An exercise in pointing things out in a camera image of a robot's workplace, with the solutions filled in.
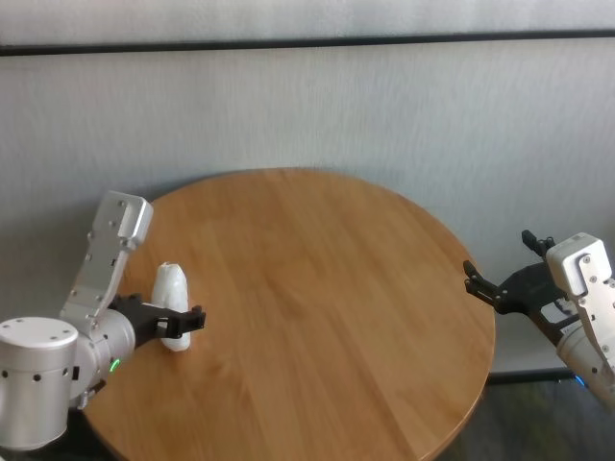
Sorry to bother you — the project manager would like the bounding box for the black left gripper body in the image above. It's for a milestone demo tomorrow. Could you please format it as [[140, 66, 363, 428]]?
[[108, 293, 170, 348]]

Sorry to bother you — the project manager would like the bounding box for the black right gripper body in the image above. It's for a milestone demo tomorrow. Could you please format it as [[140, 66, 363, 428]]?
[[498, 261, 586, 348]]

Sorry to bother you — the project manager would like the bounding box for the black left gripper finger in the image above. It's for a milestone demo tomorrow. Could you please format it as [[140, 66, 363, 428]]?
[[154, 305, 208, 338]]

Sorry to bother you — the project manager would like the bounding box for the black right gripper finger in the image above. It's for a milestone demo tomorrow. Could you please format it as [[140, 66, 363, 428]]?
[[521, 229, 554, 256], [462, 258, 508, 316]]

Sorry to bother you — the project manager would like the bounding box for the white sandbag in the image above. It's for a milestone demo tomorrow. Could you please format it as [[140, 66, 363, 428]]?
[[151, 261, 193, 354]]

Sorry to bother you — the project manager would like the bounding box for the black baseboard strip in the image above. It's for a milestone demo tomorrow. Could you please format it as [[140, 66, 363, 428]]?
[[487, 368, 585, 385]]

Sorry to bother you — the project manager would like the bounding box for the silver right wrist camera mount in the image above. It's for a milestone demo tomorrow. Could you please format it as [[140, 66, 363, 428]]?
[[547, 232, 615, 380]]

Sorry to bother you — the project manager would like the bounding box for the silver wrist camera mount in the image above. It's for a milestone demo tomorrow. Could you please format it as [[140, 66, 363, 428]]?
[[60, 190, 155, 333], [547, 232, 615, 380]]

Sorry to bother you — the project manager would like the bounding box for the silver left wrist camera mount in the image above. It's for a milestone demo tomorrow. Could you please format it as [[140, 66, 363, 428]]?
[[60, 190, 155, 333]]

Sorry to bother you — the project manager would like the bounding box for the black wall rail strip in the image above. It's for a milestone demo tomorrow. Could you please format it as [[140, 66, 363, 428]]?
[[0, 29, 615, 58]]

